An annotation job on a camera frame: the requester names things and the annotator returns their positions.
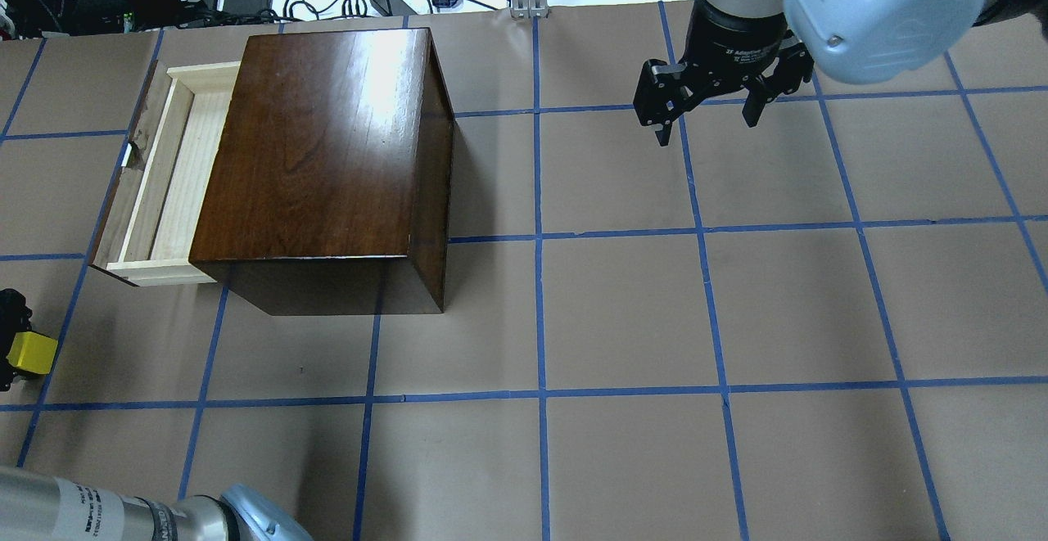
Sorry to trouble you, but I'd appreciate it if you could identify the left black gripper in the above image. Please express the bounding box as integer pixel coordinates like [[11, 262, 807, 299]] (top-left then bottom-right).
[[0, 290, 32, 393]]

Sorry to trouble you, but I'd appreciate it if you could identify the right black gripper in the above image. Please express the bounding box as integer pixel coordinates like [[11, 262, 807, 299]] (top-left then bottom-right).
[[633, 34, 815, 148]]

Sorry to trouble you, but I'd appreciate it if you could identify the yellow cube block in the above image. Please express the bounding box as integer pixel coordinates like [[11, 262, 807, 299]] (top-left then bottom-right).
[[5, 331, 59, 376]]

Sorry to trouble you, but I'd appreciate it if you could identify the light wood drawer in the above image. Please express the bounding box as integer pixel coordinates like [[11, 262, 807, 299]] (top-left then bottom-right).
[[88, 62, 240, 286]]

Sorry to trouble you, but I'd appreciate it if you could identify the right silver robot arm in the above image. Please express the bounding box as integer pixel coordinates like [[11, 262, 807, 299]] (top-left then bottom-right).
[[633, 0, 1046, 146]]

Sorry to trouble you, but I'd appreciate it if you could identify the black power adapter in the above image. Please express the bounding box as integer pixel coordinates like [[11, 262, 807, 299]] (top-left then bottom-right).
[[369, 0, 417, 16]]

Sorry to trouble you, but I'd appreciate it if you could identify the dark wooden cabinet box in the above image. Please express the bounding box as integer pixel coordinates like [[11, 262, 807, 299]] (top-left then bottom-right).
[[188, 29, 455, 316]]

